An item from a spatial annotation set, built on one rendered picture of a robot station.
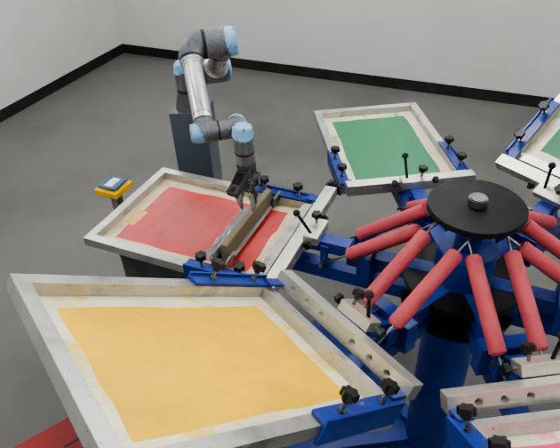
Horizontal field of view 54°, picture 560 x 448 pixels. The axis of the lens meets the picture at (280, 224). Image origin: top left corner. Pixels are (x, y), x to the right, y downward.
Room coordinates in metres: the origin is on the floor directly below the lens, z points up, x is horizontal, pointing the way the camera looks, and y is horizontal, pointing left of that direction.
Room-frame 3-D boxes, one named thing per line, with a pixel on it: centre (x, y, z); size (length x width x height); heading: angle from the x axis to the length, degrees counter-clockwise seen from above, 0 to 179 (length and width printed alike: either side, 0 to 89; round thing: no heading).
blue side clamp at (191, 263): (1.51, 0.23, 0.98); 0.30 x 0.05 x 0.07; 65
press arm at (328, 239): (1.63, -0.19, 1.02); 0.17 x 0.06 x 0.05; 65
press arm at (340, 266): (1.68, -0.07, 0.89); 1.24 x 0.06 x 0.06; 65
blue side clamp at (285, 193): (2.01, -0.01, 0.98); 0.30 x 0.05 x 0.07; 65
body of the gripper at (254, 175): (1.80, 0.12, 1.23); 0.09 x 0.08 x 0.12; 155
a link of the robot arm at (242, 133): (1.79, 0.12, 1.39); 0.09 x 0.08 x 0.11; 12
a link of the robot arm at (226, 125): (1.89, 0.16, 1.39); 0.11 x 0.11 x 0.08; 12
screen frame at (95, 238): (1.87, 0.32, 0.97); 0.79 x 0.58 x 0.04; 65
